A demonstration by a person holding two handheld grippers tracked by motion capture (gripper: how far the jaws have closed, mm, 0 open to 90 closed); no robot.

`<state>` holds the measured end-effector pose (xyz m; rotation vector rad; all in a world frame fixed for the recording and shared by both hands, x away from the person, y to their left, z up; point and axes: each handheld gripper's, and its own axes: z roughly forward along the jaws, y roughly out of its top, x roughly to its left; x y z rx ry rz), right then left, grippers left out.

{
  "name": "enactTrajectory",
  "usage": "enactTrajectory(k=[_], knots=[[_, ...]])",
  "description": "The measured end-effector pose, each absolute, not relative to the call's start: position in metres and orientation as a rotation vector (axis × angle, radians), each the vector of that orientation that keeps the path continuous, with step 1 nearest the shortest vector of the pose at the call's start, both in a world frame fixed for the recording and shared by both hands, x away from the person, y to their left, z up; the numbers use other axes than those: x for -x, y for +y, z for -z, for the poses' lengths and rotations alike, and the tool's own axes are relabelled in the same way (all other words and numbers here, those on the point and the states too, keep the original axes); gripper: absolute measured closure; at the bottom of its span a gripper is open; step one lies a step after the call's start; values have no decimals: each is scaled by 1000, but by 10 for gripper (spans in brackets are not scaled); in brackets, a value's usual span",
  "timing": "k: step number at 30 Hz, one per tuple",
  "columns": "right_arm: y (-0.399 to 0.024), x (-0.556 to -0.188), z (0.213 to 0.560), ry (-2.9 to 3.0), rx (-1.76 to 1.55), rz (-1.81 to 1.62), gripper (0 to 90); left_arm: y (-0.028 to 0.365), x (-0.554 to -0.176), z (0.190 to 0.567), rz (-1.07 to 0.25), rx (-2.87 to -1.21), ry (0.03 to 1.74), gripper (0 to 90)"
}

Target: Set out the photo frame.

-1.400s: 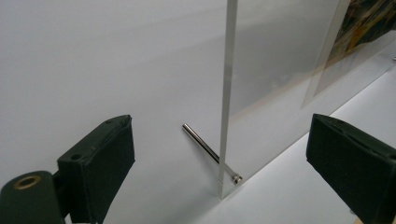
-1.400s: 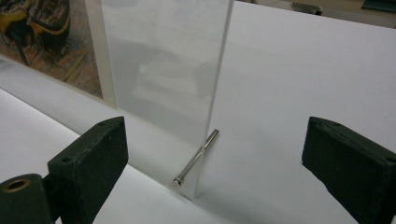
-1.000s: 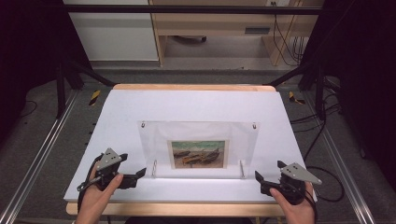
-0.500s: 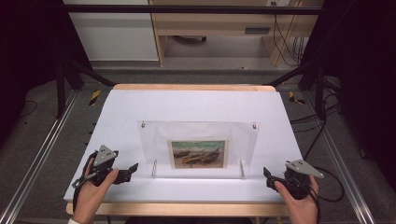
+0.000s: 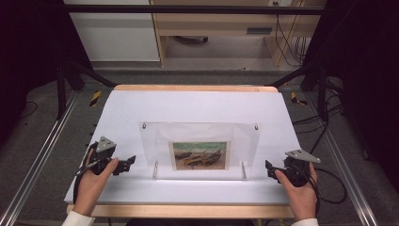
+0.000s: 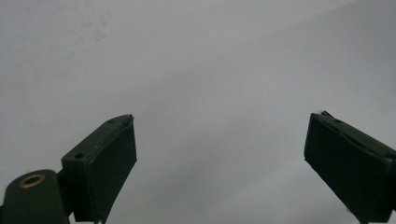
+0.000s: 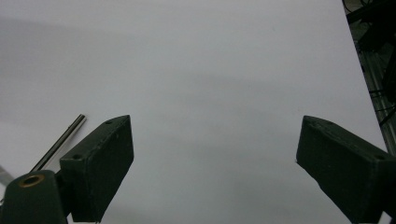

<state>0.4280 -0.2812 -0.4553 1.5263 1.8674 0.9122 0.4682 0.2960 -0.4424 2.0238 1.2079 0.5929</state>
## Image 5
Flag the white table cover sheet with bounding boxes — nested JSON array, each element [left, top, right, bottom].
[[64, 89, 302, 206]]

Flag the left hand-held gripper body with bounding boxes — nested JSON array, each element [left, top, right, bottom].
[[90, 136, 124, 176]]

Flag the yellow black floor tape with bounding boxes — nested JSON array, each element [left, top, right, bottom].
[[290, 91, 309, 106], [89, 90, 103, 107]]

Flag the black curtain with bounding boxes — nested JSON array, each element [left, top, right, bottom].
[[302, 0, 399, 192], [0, 0, 93, 147]]

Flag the person's left hand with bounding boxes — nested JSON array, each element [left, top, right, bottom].
[[73, 148, 120, 218]]

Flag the black horizontal bar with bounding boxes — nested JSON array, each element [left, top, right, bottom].
[[62, 4, 326, 16]]

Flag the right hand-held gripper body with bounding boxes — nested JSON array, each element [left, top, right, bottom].
[[281, 148, 322, 188]]

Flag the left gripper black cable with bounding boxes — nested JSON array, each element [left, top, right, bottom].
[[72, 141, 100, 205]]

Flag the clear acrylic photo frame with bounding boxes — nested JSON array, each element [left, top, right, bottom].
[[138, 121, 262, 182]]

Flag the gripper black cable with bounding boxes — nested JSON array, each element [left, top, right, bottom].
[[309, 168, 348, 205], [72, 141, 100, 205]]

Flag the wooden table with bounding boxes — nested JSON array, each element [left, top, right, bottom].
[[65, 84, 296, 220]]

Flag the white cabinet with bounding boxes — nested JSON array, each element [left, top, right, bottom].
[[63, 0, 161, 62]]

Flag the aluminium floor rail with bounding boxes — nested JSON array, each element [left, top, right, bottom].
[[0, 90, 80, 226], [305, 93, 381, 226]]

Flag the painting print of boats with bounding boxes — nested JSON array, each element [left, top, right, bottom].
[[168, 140, 231, 172]]

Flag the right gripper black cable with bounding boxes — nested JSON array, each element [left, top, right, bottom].
[[309, 168, 348, 205]]

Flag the black metal stand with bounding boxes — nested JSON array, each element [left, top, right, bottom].
[[268, 62, 331, 122]]

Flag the wooden desk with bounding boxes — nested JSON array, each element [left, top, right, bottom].
[[150, 0, 327, 68]]

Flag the person's right hand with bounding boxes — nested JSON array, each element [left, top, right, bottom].
[[275, 161, 319, 222]]

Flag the black floor cables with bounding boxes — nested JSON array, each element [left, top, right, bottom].
[[292, 78, 346, 154]]

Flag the black tripod leg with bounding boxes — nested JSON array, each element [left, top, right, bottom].
[[56, 59, 118, 121]]

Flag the thin black floor cable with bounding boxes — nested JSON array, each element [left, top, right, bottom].
[[19, 100, 40, 120]]

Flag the hanging black cables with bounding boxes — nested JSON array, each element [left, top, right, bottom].
[[273, 1, 311, 68]]

